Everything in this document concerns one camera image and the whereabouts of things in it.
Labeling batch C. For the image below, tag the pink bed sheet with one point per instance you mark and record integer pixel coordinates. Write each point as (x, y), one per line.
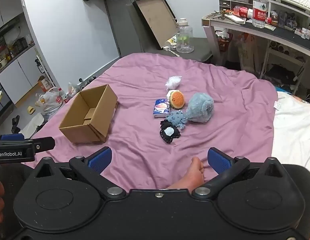
(140, 75)

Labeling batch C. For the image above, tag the clear water bottle red label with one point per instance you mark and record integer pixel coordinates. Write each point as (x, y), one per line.
(259, 7)

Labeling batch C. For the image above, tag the brown cardboard box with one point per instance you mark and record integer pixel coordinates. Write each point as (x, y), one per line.
(91, 115)

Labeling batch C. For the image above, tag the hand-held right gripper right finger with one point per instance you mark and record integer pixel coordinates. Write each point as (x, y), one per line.
(218, 161)

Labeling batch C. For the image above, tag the pale hanging plastic bag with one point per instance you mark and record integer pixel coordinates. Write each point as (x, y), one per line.
(247, 52)

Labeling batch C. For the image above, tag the large clear water jug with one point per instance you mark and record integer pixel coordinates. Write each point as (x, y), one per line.
(185, 38)

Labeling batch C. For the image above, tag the black slippers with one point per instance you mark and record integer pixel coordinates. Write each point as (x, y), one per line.
(15, 125)

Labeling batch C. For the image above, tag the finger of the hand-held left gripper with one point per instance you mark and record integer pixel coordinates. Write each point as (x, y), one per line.
(45, 144)
(12, 137)

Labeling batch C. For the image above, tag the burger plush toy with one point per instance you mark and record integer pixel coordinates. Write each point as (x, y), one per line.
(177, 99)

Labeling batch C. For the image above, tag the grey bench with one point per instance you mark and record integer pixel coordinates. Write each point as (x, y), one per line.
(200, 47)

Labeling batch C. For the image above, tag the sneakers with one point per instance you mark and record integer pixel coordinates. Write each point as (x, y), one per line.
(88, 79)

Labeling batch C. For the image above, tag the person's bare foot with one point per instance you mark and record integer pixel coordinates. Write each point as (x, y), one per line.
(192, 175)

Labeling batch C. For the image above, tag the striped stick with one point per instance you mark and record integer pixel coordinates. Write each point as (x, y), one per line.
(175, 53)

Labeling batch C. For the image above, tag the yellow slipper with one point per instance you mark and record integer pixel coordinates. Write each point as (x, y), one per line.
(31, 110)

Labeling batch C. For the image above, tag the clear plastic bag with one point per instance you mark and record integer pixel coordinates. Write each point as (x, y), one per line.
(73, 88)

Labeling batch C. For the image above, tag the orange cardboard box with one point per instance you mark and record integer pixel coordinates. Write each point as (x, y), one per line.
(45, 83)

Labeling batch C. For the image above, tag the grey desk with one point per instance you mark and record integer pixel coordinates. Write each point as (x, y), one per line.
(282, 35)

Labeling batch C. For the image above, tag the white blanket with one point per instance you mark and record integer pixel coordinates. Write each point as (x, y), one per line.
(295, 130)

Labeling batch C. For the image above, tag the red soda bottle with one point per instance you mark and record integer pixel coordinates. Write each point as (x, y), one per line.
(243, 12)

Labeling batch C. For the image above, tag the black framed brown board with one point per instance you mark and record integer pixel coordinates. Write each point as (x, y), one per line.
(155, 17)

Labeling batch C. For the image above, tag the white plastic bag of stuffing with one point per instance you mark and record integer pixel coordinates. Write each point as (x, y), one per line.
(173, 82)

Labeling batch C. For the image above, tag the grey door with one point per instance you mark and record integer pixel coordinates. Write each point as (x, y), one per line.
(122, 30)

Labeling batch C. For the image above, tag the fluffy blue plush toy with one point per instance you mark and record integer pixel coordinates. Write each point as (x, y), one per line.
(200, 107)

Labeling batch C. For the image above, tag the blue octopus plush toy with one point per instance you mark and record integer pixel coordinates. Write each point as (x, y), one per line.
(176, 120)

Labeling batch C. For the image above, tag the white cloth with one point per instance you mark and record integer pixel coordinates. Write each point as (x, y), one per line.
(35, 126)

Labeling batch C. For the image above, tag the white kitchen cabinet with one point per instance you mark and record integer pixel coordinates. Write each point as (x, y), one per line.
(17, 75)

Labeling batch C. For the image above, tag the blue tissue packet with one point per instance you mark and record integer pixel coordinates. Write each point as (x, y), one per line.
(161, 108)

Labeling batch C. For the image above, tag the white shopping bag red print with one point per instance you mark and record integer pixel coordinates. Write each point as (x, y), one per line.
(48, 102)

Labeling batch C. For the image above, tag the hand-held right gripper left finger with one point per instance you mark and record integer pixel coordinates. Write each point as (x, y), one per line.
(101, 158)

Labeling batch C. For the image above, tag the black plush toy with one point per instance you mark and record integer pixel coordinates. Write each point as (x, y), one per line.
(170, 132)

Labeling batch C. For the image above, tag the red basket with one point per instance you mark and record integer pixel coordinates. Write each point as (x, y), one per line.
(223, 43)

